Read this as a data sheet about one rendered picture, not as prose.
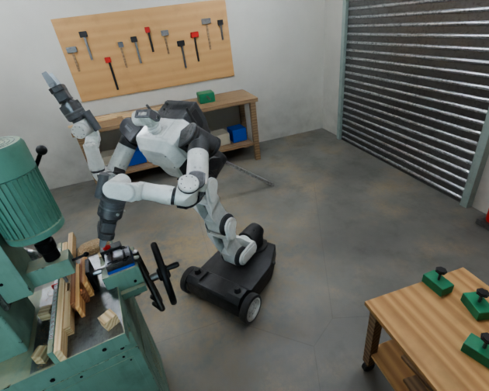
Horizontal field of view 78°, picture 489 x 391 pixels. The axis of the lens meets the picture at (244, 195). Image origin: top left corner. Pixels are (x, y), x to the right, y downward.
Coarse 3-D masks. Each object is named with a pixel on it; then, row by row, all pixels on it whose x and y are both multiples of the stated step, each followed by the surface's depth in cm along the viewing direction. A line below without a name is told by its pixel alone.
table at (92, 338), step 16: (112, 240) 147; (96, 256) 134; (144, 288) 120; (96, 304) 110; (112, 304) 109; (80, 320) 105; (96, 320) 104; (80, 336) 99; (96, 336) 98; (112, 336) 98; (128, 336) 102; (80, 352) 94; (96, 352) 97; (64, 368) 94
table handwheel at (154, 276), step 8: (152, 248) 126; (160, 256) 123; (160, 264) 120; (160, 272) 120; (168, 272) 131; (152, 280) 130; (160, 280) 131; (168, 280) 120; (168, 288) 120; (168, 296) 122
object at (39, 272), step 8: (64, 256) 109; (72, 256) 114; (32, 264) 107; (40, 264) 107; (48, 264) 106; (56, 264) 106; (64, 264) 108; (72, 264) 111; (32, 272) 104; (40, 272) 105; (48, 272) 107; (56, 272) 108; (64, 272) 109; (72, 272) 110; (32, 280) 105; (40, 280) 106; (48, 280) 108
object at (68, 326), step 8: (72, 232) 146; (72, 240) 140; (72, 248) 135; (64, 304) 106; (64, 312) 103; (72, 312) 106; (64, 320) 100; (72, 320) 103; (64, 328) 98; (72, 328) 100
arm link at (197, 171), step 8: (192, 152) 120; (200, 152) 121; (192, 160) 118; (200, 160) 119; (208, 160) 123; (192, 168) 116; (200, 168) 116; (208, 168) 121; (184, 176) 111; (192, 176) 111; (200, 176) 113; (208, 176) 120; (184, 184) 109; (192, 184) 109; (200, 184) 111; (184, 192) 109; (192, 192) 109; (200, 192) 119; (200, 200) 120
